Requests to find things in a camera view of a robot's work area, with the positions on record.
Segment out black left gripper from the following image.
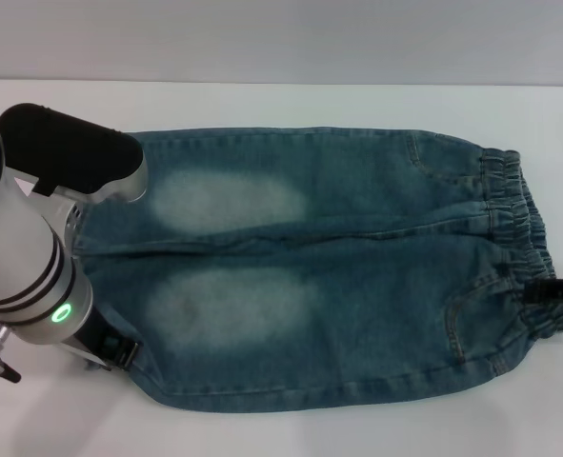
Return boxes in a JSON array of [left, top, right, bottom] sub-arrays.
[[69, 308, 143, 371]]

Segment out blue denim shorts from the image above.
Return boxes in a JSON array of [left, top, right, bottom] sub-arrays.
[[73, 126, 563, 411]]

